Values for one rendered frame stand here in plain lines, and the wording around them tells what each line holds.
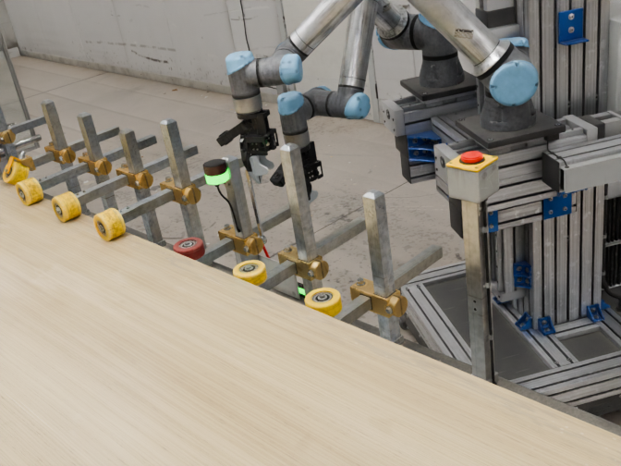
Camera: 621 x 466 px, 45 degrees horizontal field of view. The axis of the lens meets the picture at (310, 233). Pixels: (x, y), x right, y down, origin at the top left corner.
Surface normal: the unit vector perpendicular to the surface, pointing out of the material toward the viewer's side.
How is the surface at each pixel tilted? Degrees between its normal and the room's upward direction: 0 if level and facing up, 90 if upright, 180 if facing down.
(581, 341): 0
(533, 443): 0
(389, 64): 90
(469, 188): 90
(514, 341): 0
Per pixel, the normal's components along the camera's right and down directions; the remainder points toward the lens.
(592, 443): -0.15, -0.88
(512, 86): -0.03, 0.54
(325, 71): -0.73, 0.40
